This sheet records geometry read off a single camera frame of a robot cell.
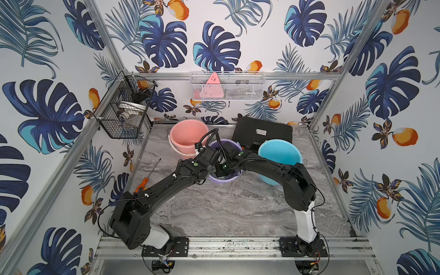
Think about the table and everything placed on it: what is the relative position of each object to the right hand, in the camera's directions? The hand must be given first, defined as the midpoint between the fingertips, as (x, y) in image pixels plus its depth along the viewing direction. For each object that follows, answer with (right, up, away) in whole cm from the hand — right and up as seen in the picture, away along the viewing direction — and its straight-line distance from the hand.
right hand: (214, 173), depth 90 cm
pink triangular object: (-1, +45, 0) cm, 45 cm away
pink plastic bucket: (-18, +21, +9) cm, 29 cm away
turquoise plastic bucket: (+35, +12, -2) cm, 37 cm away
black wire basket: (-45, +32, -6) cm, 55 cm away
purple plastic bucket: (+3, +16, -10) cm, 19 cm away
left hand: (-3, +3, -2) cm, 5 cm away
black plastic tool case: (+24, +23, +20) cm, 39 cm away
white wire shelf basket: (+7, +50, +10) cm, 51 cm away
